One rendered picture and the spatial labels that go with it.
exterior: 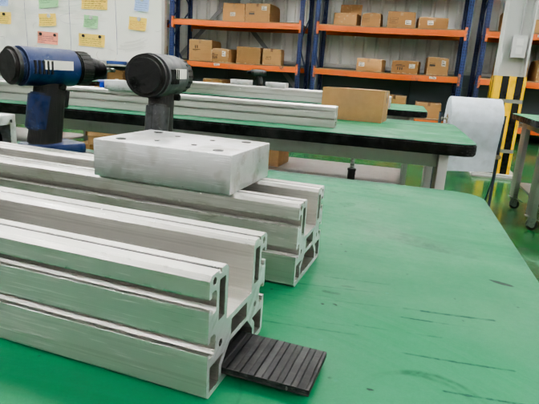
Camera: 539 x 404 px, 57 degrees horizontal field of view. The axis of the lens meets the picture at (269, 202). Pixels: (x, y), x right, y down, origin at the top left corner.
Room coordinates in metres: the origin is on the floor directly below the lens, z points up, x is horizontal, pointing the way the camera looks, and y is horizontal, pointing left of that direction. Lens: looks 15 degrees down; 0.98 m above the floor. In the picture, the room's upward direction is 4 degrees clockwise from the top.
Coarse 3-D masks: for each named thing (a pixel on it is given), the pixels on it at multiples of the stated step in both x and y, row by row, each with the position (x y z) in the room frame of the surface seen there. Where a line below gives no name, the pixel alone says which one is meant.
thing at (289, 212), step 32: (0, 160) 0.57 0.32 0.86; (32, 160) 0.57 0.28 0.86; (64, 160) 0.63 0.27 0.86; (64, 192) 0.54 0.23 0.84; (96, 192) 0.54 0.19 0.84; (128, 192) 0.51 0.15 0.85; (160, 192) 0.50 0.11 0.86; (192, 192) 0.49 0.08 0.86; (256, 192) 0.49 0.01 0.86; (288, 192) 0.53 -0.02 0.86; (320, 192) 0.53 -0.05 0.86; (224, 224) 0.47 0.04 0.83; (256, 224) 0.46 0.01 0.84; (288, 224) 0.46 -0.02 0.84; (288, 256) 0.45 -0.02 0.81
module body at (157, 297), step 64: (0, 192) 0.42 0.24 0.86; (0, 256) 0.34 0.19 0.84; (64, 256) 0.30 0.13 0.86; (128, 256) 0.30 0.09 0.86; (192, 256) 0.35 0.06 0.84; (256, 256) 0.35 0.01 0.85; (0, 320) 0.32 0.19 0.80; (64, 320) 0.30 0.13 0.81; (128, 320) 0.29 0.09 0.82; (192, 320) 0.27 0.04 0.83; (256, 320) 0.36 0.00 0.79; (192, 384) 0.27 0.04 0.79
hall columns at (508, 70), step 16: (512, 0) 5.54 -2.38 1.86; (528, 0) 5.63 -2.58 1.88; (512, 16) 5.66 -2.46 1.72; (528, 16) 5.62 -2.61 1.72; (512, 32) 5.66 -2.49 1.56; (528, 32) 5.61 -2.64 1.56; (528, 48) 5.52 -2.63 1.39; (496, 64) 5.69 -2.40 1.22; (512, 64) 5.64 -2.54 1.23; (496, 80) 5.53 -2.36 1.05; (512, 80) 5.49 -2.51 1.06; (496, 96) 5.52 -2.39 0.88; (512, 96) 5.49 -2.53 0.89; (512, 112) 5.48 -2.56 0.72; (512, 128) 5.47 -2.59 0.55; (512, 144) 5.46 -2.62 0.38
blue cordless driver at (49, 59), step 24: (24, 48) 0.77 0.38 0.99; (48, 48) 0.81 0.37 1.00; (0, 72) 0.77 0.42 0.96; (24, 72) 0.76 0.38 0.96; (48, 72) 0.79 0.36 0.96; (72, 72) 0.82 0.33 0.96; (96, 72) 0.87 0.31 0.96; (48, 96) 0.80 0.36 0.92; (48, 120) 0.80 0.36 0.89; (24, 144) 0.79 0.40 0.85; (48, 144) 0.79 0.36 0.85; (72, 144) 0.82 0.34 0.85
